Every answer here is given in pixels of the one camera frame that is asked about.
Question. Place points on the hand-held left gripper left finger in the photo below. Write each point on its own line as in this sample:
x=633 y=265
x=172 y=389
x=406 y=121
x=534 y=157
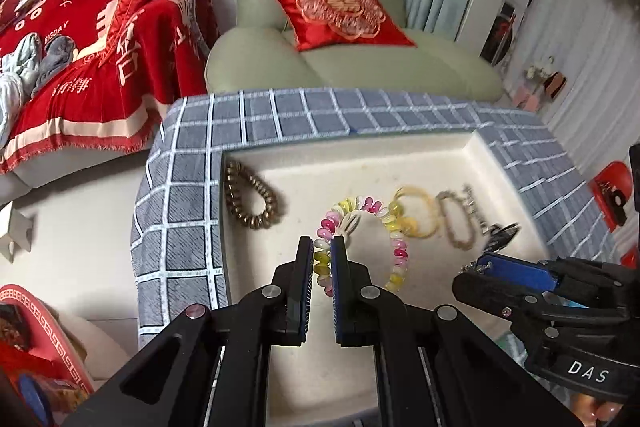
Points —
x=305 y=287

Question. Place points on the light grey sofa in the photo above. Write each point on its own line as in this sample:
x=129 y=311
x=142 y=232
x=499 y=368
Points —
x=15 y=182

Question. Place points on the dark hair clip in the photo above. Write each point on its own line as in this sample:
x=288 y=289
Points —
x=500 y=237

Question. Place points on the red plastic stool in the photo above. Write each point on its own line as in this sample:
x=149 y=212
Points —
x=612 y=187

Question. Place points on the red embroidered cushion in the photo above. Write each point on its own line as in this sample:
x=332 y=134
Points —
x=340 y=14

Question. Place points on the white box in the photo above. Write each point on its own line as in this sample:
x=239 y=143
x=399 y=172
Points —
x=15 y=232

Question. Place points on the red printed blanket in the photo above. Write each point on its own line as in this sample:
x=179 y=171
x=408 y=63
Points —
x=150 y=72

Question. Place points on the white washing machine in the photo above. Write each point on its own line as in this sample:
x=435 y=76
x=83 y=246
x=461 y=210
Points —
x=500 y=37

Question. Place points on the blue lid jar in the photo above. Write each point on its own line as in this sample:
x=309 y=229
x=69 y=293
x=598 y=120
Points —
x=35 y=399

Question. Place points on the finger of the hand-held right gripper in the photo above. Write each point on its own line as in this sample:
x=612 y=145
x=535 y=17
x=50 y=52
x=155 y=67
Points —
x=490 y=294
x=520 y=271

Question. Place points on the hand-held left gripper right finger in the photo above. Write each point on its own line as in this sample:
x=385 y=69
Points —
x=339 y=292

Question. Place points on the white shallow tray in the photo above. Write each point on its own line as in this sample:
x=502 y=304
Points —
x=350 y=167

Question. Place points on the white sheer curtain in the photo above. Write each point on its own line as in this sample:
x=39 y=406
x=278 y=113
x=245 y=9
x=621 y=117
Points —
x=580 y=57

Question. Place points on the grey checked tablecloth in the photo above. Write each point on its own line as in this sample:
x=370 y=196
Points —
x=180 y=217

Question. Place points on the brown hanging decoration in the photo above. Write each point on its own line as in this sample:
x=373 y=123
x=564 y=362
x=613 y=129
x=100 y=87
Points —
x=555 y=84

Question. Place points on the red satin cushion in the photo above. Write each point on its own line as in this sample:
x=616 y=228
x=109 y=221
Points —
x=130 y=2

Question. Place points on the person's right hand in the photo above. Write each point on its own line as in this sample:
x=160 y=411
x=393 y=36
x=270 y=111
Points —
x=600 y=409

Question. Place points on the light blue clothes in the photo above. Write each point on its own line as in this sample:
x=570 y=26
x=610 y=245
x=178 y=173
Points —
x=15 y=77

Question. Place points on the grey garment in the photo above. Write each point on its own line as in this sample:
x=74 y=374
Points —
x=52 y=62

